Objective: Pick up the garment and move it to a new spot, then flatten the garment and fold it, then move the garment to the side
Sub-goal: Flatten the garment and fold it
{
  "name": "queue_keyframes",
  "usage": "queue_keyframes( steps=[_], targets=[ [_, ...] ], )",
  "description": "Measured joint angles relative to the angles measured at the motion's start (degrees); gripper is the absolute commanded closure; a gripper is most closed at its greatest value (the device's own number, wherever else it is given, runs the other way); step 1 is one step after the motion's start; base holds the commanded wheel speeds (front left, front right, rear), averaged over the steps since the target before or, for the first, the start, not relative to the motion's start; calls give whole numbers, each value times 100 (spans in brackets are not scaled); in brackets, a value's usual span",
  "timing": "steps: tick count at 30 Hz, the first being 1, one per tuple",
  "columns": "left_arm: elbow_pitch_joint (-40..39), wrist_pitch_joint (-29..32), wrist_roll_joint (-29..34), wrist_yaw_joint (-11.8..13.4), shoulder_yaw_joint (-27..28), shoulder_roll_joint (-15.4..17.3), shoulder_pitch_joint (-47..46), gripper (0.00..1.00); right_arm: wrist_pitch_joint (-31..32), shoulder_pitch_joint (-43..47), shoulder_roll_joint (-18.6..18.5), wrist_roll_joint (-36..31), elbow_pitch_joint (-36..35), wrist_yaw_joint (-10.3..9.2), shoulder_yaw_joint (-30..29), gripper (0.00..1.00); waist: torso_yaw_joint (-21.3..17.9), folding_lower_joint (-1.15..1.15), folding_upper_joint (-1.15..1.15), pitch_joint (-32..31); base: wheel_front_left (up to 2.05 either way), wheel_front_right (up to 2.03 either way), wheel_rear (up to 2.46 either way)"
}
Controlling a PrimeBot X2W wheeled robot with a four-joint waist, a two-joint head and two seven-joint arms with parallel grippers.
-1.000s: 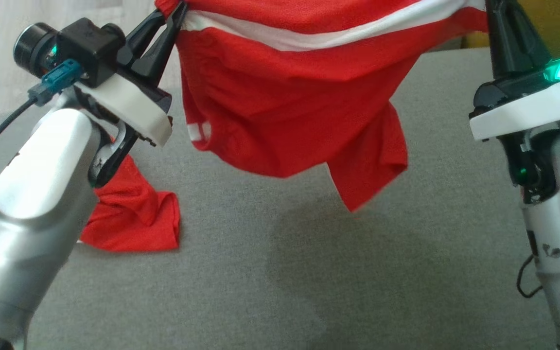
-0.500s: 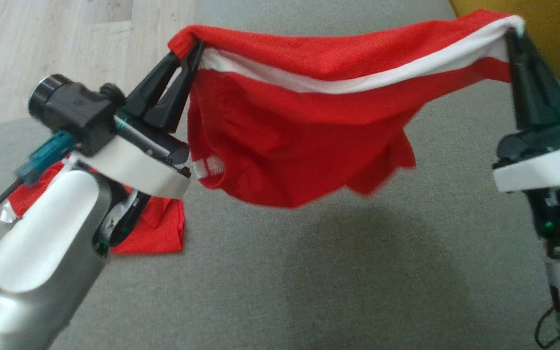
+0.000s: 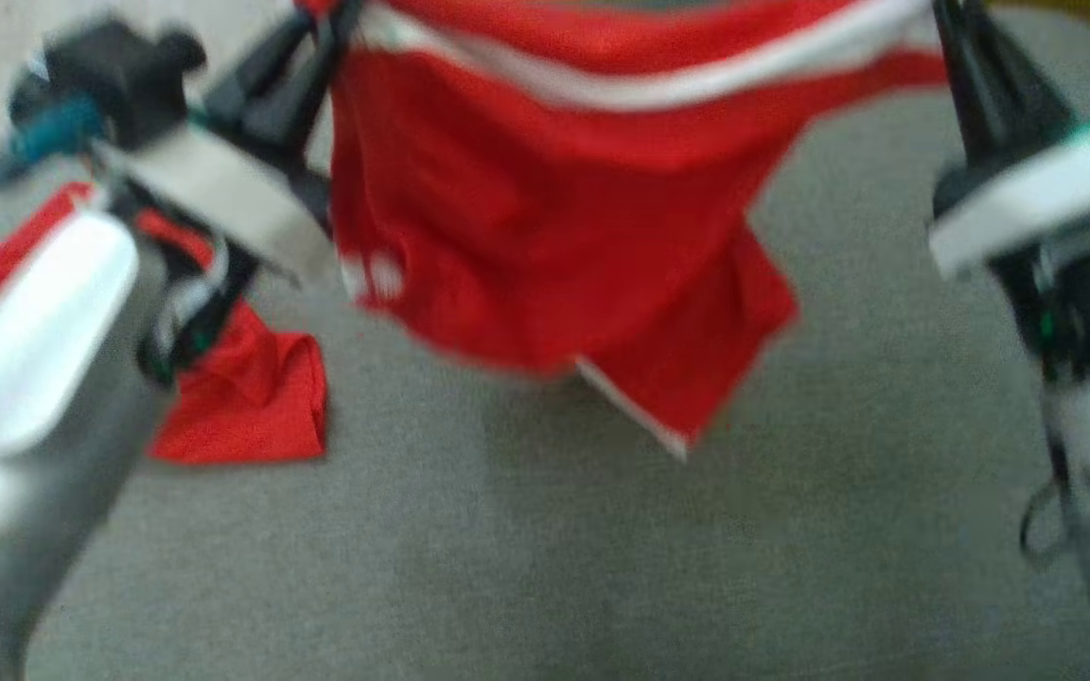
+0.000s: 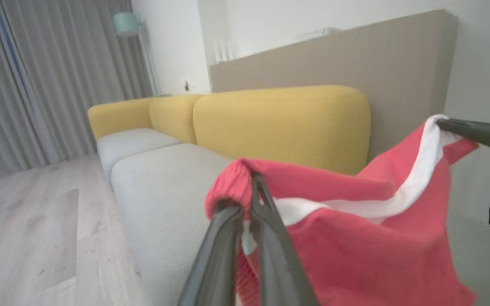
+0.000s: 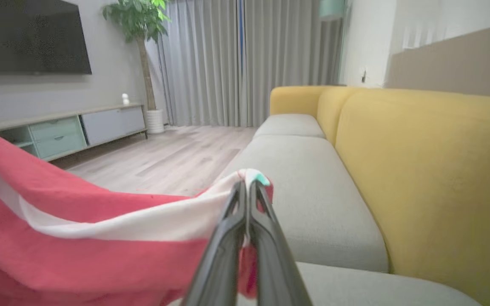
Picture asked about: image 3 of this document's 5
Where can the grey fabric sofa seat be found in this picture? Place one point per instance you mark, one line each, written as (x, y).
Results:
(602, 567)

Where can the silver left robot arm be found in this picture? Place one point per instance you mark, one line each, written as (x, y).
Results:
(34, 378)

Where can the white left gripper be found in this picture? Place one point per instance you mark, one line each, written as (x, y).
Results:
(214, 194)

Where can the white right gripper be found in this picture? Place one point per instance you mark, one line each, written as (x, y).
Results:
(1037, 199)

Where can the red basketball jersey number 23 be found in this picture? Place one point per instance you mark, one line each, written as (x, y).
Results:
(252, 407)

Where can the red shorts white stripe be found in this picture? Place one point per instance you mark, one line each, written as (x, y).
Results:
(554, 236)

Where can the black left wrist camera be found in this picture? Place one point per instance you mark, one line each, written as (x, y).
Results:
(110, 80)

